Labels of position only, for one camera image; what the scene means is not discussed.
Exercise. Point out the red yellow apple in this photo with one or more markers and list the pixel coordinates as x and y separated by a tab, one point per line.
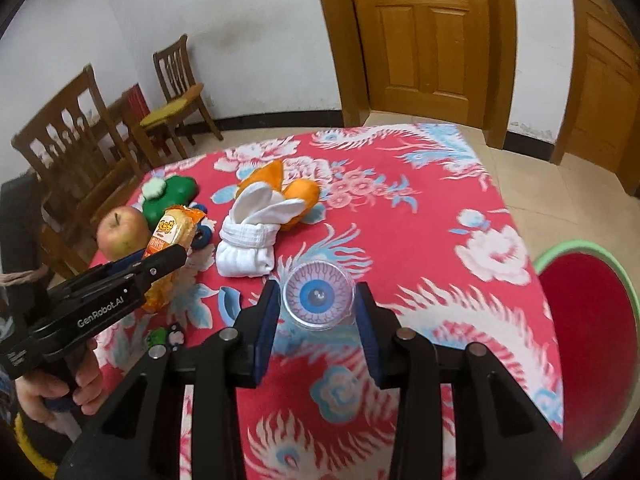
122	232

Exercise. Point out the right wooden door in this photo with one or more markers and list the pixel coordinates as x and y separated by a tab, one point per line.
601	119

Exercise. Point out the red bin green rim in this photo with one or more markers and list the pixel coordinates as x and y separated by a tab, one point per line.
595	312

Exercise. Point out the left wooden door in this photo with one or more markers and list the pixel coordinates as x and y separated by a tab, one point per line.
452	60

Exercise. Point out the person left hand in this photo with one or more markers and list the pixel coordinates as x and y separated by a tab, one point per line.
35	386

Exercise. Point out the red floral tablecloth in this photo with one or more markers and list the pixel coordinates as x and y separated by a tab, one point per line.
411	211

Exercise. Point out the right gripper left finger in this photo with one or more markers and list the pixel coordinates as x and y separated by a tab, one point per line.
136	433

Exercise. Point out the far chair yellow cushion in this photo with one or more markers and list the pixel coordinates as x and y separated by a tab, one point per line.
183	95

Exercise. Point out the green toy pepper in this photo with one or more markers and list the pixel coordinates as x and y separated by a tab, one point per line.
158	194

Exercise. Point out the wooden door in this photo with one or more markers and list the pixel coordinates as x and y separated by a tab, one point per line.
601	119
452	60

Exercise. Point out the orange cloth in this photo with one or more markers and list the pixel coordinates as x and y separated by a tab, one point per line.
273	174

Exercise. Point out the eyeball plastic lid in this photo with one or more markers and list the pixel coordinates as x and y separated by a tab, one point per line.
318	295

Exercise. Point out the white sock bundle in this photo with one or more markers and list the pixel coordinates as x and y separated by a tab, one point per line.
250	229

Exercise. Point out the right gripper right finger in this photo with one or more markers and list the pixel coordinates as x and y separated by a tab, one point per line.
500	434

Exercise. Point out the near wooden chair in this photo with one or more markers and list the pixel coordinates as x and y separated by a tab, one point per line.
83	166

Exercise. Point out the orange snack packet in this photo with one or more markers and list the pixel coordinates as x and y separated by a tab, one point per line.
177	226

